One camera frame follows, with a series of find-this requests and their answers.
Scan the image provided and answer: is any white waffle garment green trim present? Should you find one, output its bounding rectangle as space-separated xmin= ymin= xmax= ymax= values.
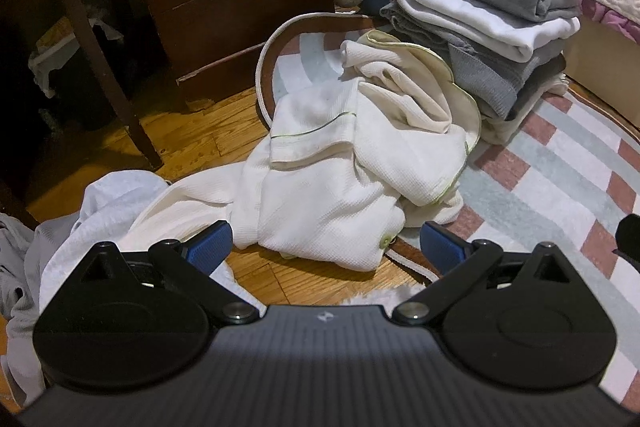
xmin=38 ymin=29 xmax=483 ymax=308

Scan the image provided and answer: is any light grey crumpled garment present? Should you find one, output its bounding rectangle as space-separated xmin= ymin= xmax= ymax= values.
xmin=1 ymin=213 xmax=78 ymax=407

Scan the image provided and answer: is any grey ribbed folded garment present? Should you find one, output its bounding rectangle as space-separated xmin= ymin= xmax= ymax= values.
xmin=381 ymin=1 xmax=566 ymax=120

